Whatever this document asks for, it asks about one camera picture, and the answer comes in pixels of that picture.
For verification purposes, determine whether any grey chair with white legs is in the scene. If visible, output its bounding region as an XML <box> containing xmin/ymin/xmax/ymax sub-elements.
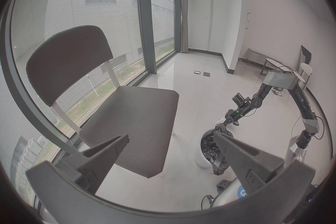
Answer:
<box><xmin>26</xmin><ymin>25</ymin><xmax>180</xmax><ymax>179</ymax></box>

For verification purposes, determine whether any beige curtain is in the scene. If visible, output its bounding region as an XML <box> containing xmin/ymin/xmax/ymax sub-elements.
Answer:
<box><xmin>178</xmin><ymin>0</ymin><xmax>189</xmax><ymax>53</ymax></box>

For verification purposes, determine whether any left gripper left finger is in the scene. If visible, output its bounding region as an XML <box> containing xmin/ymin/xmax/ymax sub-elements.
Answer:
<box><xmin>56</xmin><ymin>133</ymin><xmax>130</xmax><ymax>196</ymax></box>

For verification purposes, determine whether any small round table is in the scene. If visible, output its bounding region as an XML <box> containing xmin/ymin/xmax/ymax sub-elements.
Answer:
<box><xmin>260</xmin><ymin>58</ymin><xmax>306</xmax><ymax>84</ymax></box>

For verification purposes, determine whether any white trash bin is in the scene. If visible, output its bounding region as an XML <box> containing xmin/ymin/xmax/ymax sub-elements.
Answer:
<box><xmin>195</xmin><ymin>130</ymin><xmax>218</xmax><ymax>169</ymax></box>

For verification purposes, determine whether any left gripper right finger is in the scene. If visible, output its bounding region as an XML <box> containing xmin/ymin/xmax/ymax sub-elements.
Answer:
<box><xmin>213</xmin><ymin>132</ymin><xmax>286</xmax><ymax>194</ymax></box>

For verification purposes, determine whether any black plastic bag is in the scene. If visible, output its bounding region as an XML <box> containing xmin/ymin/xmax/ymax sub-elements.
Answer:
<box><xmin>201</xmin><ymin>124</ymin><xmax>235</xmax><ymax>176</ymax></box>

